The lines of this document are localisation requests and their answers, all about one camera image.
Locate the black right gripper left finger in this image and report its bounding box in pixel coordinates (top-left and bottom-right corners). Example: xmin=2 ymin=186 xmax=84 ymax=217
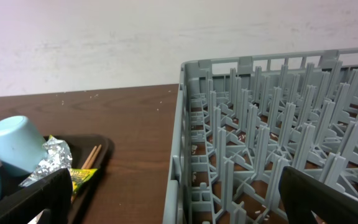
xmin=0 ymin=168 xmax=73 ymax=223

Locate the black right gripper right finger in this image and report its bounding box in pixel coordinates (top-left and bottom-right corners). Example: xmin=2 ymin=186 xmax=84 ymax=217
xmin=278 ymin=166 xmax=358 ymax=223

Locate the grey dishwasher rack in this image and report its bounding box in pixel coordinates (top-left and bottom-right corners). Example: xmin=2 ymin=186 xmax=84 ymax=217
xmin=163 ymin=48 xmax=358 ymax=223

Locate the yellow green snack wrapper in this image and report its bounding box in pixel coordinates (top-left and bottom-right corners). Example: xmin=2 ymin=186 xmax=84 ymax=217
xmin=69 ymin=169 xmax=97 ymax=195

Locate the crumpled aluminium foil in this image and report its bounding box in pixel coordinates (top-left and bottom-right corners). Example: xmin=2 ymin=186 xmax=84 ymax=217
xmin=19 ymin=135 xmax=73 ymax=187

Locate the light blue plastic cup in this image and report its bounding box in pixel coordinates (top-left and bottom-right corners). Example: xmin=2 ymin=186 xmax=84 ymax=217
xmin=0 ymin=115 xmax=47 ymax=177

